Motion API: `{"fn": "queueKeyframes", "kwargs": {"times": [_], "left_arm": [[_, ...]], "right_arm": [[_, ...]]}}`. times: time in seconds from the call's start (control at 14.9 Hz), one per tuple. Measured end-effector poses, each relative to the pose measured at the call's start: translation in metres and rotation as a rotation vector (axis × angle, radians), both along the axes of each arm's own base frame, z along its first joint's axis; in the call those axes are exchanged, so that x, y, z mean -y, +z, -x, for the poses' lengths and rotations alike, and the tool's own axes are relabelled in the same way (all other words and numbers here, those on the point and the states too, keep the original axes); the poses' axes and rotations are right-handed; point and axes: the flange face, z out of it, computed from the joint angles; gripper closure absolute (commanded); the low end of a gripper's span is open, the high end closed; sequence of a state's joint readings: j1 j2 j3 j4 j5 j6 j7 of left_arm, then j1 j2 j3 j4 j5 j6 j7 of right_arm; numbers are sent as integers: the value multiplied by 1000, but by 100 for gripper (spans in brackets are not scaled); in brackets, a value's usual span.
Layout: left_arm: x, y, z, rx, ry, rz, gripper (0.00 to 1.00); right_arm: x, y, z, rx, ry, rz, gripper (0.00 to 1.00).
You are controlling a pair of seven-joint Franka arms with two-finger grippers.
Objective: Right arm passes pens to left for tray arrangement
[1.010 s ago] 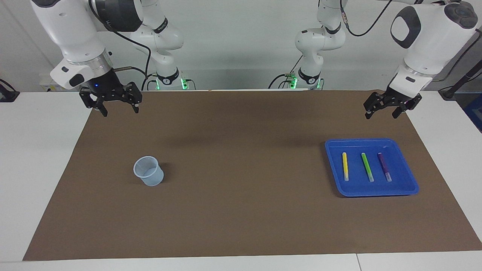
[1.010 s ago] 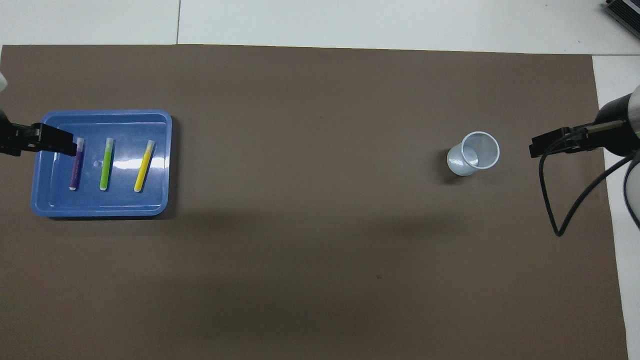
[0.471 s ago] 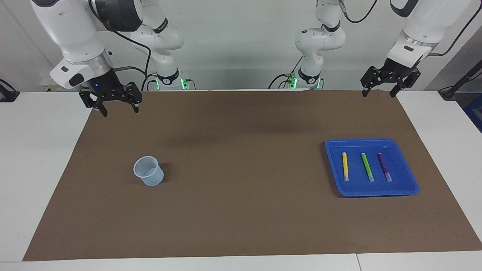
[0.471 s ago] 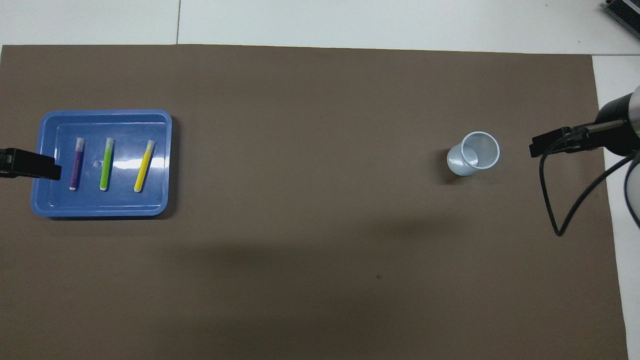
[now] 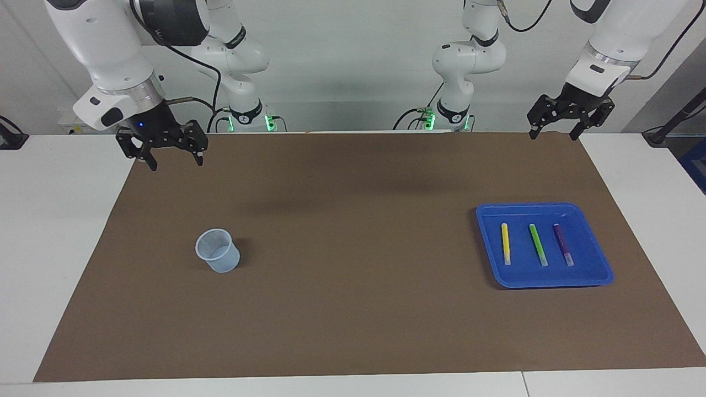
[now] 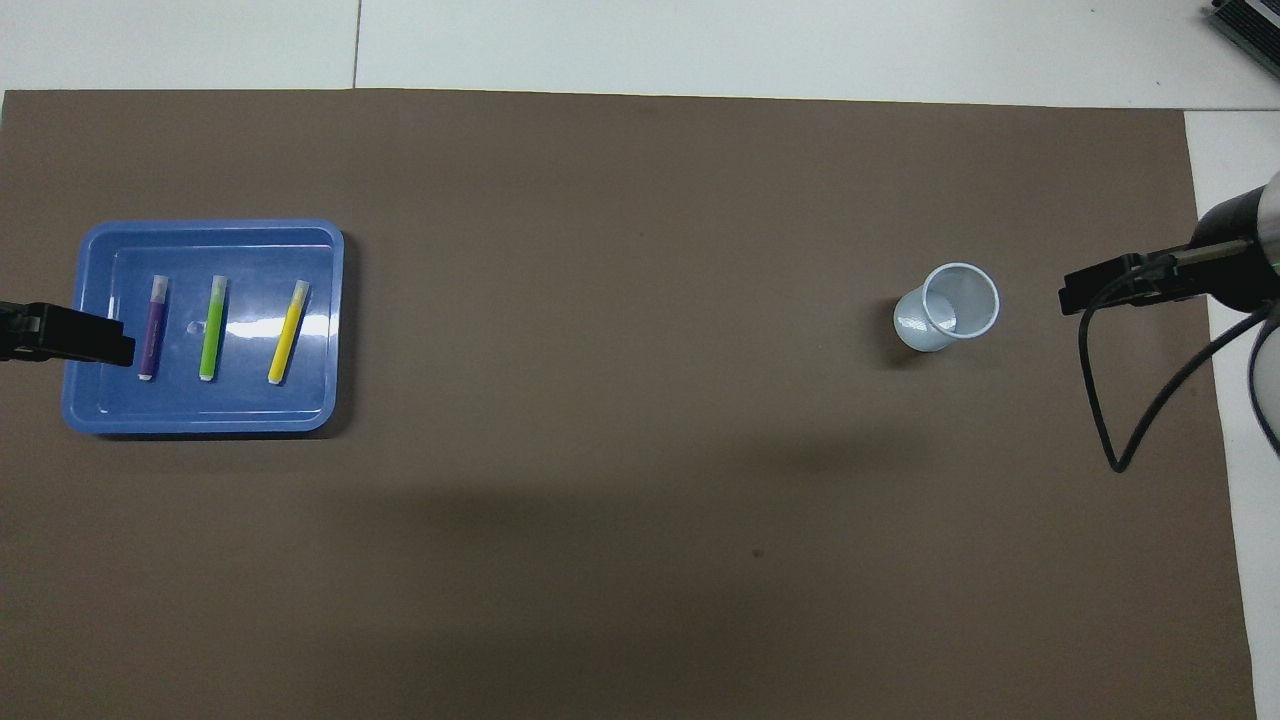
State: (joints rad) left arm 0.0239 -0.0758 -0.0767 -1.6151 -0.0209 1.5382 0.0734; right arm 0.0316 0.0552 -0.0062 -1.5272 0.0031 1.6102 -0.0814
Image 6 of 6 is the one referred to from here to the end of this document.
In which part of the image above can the blue plastic tray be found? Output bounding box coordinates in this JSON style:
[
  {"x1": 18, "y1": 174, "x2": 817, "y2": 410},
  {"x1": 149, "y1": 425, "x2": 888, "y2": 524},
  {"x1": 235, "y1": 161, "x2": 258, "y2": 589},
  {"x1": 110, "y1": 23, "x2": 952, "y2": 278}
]
[{"x1": 62, "y1": 219, "x2": 346, "y2": 437}]

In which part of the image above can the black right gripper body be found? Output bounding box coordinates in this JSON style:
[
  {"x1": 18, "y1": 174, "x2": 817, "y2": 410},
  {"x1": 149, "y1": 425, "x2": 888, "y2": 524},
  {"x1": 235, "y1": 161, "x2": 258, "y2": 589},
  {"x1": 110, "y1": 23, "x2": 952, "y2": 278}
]
[{"x1": 1188, "y1": 185, "x2": 1280, "y2": 313}]

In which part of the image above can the brown table mat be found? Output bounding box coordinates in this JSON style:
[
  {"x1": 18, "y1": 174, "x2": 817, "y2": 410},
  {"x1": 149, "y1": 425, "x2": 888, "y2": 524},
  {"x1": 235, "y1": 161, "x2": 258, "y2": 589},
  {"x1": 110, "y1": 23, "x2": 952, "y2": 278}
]
[{"x1": 0, "y1": 88, "x2": 1259, "y2": 720}]

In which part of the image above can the clear plastic cup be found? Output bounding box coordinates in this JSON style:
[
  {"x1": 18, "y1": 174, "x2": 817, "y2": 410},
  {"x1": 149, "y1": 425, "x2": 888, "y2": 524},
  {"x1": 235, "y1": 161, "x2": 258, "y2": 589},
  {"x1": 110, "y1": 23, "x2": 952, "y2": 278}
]
[{"x1": 893, "y1": 262, "x2": 1001, "y2": 353}]

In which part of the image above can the grey ribbed device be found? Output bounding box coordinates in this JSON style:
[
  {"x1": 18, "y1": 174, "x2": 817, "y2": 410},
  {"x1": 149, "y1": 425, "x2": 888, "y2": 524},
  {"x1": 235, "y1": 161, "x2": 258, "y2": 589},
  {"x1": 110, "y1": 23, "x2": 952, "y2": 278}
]
[{"x1": 1205, "y1": 0, "x2": 1280, "y2": 79}]

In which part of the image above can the purple pen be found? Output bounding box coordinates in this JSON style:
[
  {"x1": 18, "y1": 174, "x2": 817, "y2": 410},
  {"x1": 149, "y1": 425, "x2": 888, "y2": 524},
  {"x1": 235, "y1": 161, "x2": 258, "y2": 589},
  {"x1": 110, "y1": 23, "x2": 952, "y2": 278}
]
[{"x1": 137, "y1": 275, "x2": 170, "y2": 384}]

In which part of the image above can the yellow pen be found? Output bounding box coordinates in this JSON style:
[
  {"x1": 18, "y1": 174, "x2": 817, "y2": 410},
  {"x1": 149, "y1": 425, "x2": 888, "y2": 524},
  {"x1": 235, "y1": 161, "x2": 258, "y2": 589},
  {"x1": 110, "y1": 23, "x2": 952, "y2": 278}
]
[{"x1": 267, "y1": 280, "x2": 312, "y2": 387}]

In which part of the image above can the green pen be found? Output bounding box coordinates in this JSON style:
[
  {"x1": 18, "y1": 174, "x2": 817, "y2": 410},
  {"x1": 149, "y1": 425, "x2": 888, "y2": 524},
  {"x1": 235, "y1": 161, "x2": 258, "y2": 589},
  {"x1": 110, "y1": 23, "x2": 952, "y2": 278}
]
[{"x1": 198, "y1": 275, "x2": 230, "y2": 383}]

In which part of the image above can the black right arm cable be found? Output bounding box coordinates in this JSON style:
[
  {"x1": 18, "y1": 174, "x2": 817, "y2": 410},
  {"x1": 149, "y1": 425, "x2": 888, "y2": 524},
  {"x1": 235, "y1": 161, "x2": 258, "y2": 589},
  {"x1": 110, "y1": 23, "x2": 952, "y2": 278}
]
[{"x1": 1077, "y1": 270, "x2": 1280, "y2": 475}]

